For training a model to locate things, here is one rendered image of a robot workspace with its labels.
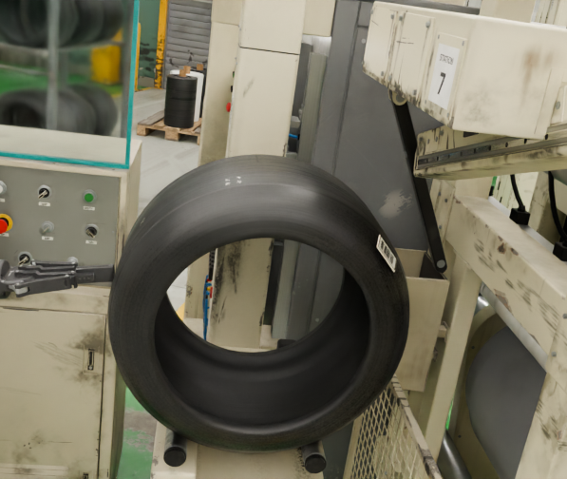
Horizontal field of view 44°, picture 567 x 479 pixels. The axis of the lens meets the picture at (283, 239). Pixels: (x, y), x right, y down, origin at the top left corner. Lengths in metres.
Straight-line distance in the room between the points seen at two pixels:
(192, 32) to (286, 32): 9.78
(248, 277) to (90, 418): 0.82
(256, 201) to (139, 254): 0.23
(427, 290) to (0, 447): 1.39
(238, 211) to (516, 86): 0.50
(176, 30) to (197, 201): 10.21
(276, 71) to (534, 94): 0.68
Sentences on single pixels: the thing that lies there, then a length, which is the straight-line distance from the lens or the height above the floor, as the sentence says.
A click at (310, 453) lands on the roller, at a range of 1.47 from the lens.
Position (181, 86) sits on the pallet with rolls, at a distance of 7.92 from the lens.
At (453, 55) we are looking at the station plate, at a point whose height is 1.73.
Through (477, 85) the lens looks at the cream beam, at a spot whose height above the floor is 1.70.
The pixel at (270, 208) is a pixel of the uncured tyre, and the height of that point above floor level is 1.43.
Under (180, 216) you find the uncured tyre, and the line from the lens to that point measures 1.23.
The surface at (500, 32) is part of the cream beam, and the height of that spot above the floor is 1.77.
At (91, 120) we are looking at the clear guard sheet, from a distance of 1.93.
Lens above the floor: 1.79
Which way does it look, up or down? 20 degrees down
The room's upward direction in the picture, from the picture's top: 8 degrees clockwise
